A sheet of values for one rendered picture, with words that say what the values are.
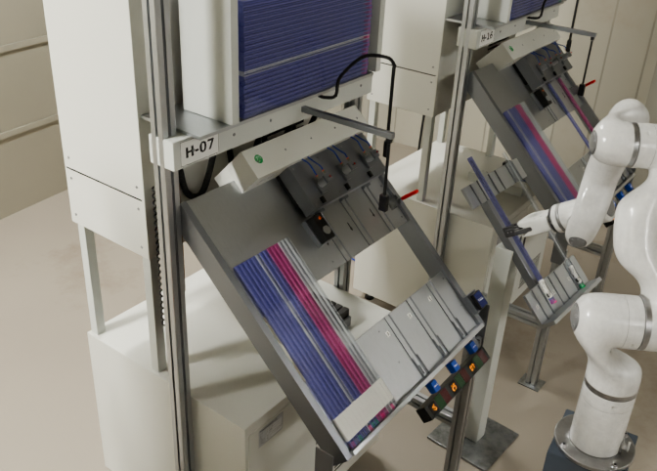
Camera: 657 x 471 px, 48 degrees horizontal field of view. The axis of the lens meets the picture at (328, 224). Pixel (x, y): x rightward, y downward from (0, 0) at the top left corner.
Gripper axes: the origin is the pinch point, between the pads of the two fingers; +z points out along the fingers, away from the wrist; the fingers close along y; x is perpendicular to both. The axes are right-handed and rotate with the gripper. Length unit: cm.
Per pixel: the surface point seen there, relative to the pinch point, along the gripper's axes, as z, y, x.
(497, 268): 16.1, -8.1, 12.7
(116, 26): 14, 92, -86
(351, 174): 16, 39, -35
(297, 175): 16, 57, -40
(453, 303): 12.2, 23.8, 11.8
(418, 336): 11.1, 43.8, 13.2
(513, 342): 72, -75, 66
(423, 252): 17.6, 21.0, -4.4
